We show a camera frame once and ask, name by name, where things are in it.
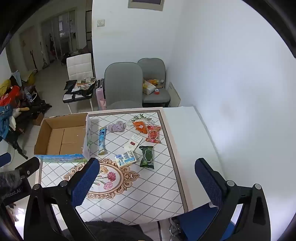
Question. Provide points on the purple scrunchie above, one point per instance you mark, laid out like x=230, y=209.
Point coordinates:
x=115, y=127

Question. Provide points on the pink paper bag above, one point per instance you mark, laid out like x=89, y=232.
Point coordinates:
x=103, y=104

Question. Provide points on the orange snack packet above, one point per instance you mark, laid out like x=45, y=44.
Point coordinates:
x=140, y=126

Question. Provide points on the wooden door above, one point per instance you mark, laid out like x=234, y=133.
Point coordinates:
x=29, y=48

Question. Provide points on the white padded chair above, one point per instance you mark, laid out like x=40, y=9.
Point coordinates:
x=79, y=64

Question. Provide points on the red snack packet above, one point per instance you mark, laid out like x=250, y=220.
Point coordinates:
x=153, y=135

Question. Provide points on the small red box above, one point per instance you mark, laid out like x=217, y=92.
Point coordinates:
x=157, y=91

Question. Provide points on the small cardboard box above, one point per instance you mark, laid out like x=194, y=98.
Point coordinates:
x=38, y=119

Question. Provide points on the blue chair seat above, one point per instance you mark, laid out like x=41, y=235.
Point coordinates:
x=201, y=222

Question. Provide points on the white light switch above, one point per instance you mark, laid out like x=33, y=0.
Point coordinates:
x=100, y=23

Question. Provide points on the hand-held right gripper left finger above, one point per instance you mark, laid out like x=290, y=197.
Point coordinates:
x=85, y=180

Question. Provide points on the grey chair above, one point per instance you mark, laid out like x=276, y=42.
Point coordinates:
x=122, y=83
x=152, y=68

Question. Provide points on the blue and white box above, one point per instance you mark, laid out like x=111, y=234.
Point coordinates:
x=126, y=158

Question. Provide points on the green snack packet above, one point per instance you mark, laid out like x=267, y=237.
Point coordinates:
x=146, y=156

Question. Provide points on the black bag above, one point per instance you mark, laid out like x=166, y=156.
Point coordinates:
x=70, y=85

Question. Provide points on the orange bag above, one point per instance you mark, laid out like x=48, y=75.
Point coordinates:
x=153, y=81

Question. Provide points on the pink suitcase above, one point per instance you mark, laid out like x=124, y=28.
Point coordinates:
x=100, y=89

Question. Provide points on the stack of papers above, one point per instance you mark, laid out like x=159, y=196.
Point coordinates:
x=86, y=81

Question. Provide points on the white board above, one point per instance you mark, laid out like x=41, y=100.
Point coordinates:
x=174, y=95

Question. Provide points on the printed diamond pattern tablecloth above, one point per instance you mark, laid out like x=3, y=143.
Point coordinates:
x=150, y=185

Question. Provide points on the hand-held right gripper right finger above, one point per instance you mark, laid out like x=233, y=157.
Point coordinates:
x=208, y=180

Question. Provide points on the pile of clothes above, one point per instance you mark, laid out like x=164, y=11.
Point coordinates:
x=13, y=109

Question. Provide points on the blue tube packet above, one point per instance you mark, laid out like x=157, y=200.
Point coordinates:
x=101, y=141

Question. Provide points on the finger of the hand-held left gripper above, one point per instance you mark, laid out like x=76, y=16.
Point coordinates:
x=5, y=158
x=29, y=165

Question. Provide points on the person's left forearm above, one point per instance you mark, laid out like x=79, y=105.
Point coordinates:
x=9, y=182

